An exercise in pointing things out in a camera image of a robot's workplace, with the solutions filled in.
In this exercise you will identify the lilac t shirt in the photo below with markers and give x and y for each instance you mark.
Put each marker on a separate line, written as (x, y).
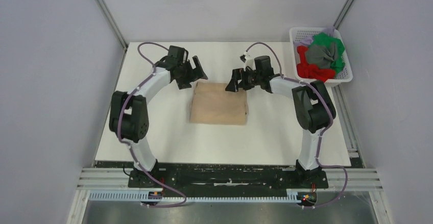
(309, 40)

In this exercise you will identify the red t shirt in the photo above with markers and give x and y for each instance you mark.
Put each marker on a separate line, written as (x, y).
(312, 71)

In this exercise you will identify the green t shirt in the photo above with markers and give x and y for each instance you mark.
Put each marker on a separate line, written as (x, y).
(322, 39)

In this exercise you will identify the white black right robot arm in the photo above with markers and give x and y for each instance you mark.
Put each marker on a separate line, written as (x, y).
(313, 106)

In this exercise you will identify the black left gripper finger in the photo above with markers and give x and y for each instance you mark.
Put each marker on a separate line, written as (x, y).
(186, 81)
(198, 70)

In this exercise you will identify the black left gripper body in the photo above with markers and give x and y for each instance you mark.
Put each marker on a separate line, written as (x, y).
(186, 69)

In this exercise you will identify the grey t shirt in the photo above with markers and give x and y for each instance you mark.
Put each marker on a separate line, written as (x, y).
(319, 56)

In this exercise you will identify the white plastic laundry basket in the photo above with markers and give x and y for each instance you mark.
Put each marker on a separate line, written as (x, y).
(344, 76)

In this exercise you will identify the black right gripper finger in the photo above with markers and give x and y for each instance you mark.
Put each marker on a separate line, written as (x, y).
(237, 75)
(245, 85)

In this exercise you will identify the aluminium frame rail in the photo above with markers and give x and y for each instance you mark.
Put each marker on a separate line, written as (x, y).
(359, 179)

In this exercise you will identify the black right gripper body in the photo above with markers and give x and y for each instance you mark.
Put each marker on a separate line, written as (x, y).
(255, 77)

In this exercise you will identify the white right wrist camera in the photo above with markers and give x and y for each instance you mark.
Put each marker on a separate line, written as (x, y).
(247, 60)

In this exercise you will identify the beige t shirt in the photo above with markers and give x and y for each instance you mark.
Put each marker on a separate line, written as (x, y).
(213, 105)

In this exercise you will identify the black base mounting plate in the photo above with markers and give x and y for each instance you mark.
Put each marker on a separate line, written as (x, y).
(217, 180)

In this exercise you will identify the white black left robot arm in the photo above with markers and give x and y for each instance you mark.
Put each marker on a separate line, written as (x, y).
(129, 114)

